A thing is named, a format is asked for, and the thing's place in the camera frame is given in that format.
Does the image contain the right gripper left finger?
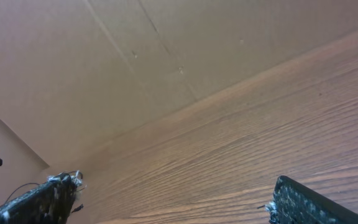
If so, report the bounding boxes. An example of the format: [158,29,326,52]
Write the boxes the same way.
[0,170,83,224]

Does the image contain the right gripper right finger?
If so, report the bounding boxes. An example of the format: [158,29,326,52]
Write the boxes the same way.
[265,175,358,224]

